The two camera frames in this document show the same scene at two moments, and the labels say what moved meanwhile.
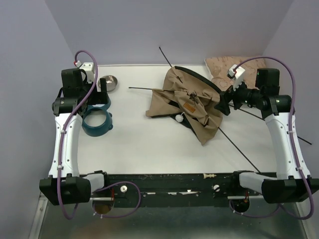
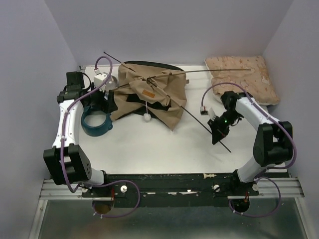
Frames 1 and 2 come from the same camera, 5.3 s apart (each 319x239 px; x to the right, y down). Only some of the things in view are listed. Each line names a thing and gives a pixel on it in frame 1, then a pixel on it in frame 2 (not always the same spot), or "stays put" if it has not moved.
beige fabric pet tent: [190, 98] → [157, 89]
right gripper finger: [226, 96] → [218, 131]
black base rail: [173, 189] stays put
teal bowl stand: [103, 129] stays put
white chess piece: [210, 176] stays put
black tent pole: [219, 127] → [147, 80]
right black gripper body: [243, 95] → [227, 118]
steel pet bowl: [111, 81] stays put
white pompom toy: [179, 118] → [147, 117]
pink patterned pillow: [220, 66] stays put
